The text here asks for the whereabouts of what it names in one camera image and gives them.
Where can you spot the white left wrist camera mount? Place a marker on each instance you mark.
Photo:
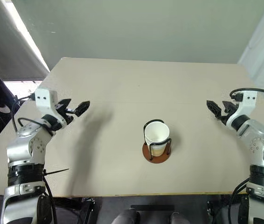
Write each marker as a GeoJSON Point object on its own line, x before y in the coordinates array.
{"type": "Point", "coordinates": [44, 100]}

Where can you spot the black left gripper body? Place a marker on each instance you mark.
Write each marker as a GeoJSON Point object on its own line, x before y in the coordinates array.
{"type": "Point", "coordinates": [67, 116]}

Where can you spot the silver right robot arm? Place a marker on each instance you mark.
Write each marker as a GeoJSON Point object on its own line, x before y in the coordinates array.
{"type": "Point", "coordinates": [260, 144]}

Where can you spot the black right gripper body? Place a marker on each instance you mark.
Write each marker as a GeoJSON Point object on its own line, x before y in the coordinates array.
{"type": "Point", "coordinates": [231, 111]}

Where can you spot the black flat plate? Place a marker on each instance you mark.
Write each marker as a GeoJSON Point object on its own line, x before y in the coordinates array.
{"type": "Point", "coordinates": [151, 207]}

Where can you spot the black table frame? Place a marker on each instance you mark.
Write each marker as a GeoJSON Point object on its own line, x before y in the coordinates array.
{"type": "Point", "coordinates": [88, 210]}

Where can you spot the black zip tie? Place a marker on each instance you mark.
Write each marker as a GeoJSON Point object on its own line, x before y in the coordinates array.
{"type": "Point", "coordinates": [57, 172]}

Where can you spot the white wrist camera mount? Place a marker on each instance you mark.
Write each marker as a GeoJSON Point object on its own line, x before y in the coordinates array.
{"type": "Point", "coordinates": [44, 100]}
{"type": "Point", "coordinates": [248, 100]}

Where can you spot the dark grey rounded shape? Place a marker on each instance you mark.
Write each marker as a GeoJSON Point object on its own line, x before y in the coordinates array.
{"type": "Point", "coordinates": [179, 219]}
{"type": "Point", "coordinates": [126, 217]}

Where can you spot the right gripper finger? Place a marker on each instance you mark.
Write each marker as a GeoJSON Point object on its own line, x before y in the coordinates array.
{"type": "Point", "coordinates": [214, 109]}
{"type": "Point", "coordinates": [228, 105]}

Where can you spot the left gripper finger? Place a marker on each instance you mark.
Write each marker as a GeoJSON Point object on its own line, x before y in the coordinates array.
{"type": "Point", "coordinates": [65, 103]}
{"type": "Point", "coordinates": [81, 108]}

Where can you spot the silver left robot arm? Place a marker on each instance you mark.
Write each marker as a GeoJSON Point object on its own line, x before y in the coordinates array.
{"type": "Point", "coordinates": [22, 149]}

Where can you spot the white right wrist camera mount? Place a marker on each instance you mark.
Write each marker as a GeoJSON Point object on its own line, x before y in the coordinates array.
{"type": "Point", "coordinates": [248, 100]}

